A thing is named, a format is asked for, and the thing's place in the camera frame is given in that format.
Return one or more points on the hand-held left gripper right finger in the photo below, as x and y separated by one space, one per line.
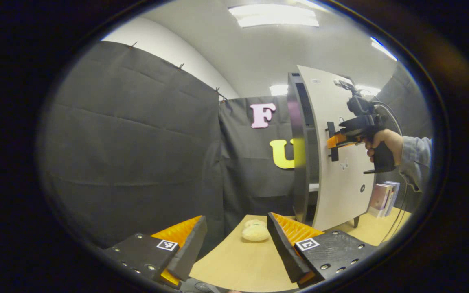
283 252

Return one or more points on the light grey cabinet door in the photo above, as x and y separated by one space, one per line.
340 195

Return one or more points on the cream plush toy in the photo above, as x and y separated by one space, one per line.
255 232

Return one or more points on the grey cabinet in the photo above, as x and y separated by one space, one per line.
299 162

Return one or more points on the pink book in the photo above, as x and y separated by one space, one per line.
379 197

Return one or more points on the black backdrop cloth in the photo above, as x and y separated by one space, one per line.
136 154

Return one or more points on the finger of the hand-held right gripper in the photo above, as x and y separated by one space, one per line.
338 140

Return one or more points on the pale blue book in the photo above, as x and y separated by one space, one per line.
395 193

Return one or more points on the white book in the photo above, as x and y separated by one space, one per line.
390 197

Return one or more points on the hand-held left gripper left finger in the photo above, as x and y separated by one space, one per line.
189 252

